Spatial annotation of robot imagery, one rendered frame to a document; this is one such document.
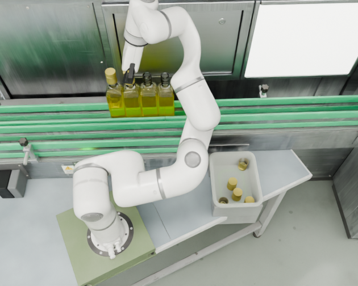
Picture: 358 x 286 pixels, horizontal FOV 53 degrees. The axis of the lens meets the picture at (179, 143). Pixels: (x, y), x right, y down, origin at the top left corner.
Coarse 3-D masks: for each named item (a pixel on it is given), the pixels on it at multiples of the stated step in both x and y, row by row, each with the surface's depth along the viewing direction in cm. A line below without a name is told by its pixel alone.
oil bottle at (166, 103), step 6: (162, 90) 119; (168, 90) 119; (162, 96) 120; (168, 96) 120; (162, 102) 122; (168, 102) 122; (162, 108) 125; (168, 108) 125; (162, 114) 128; (168, 114) 128
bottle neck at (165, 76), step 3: (162, 75) 116; (165, 75) 117; (168, 75) 115; (162, 78) 115; (165, 78) 115; (168, 78) 116; (162, 81) 116; (165, 81) 116; (168, 81) 117; (162, 84) 118; (165, 84) 117; (168, 84) 118; (162, 87) 119; (165, 87) 118; (168, 87) 119
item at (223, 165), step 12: (216, 156) 135; (228, 156) 135; (240, 156) 136; (252, 156) 134; (216, 168) 139; (228, 168) 139; (252, 168) 133; (216, 180) 136; (240, 180) 136; (252, 180) 133; (216, 192) 133; (228, 192) 133; (252, 192) 132; (216, 204) 123; (228, 204) 123; (240, 204) 123; (252, 204) 123
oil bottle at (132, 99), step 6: (126, 90) 119; (132, 90) 119; (138, 90) 120; (126, 96) 119; (132, 96) 120; (138, 96) 120; (126, 102) 122; (132, 102) 122; (138, 102) 122; (126, 108) 125; (132, 108) 125; (138, 108) 125; (126, 114) 128; (132, 114) 127; (138, 114) 127
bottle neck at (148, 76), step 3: (144, 72) 116; (147, 72) 116; (144, 75) 117; (147, 75) 118; (150, 75) 115; (144, 78) 116; (147, 78) 115; (150, 78) 116; (144, 81) 117; (147, 81) 116; (150, 81) 117; (144, 84) 118; (147, 84) 117; (150, 84) 118; (147, 87) 119
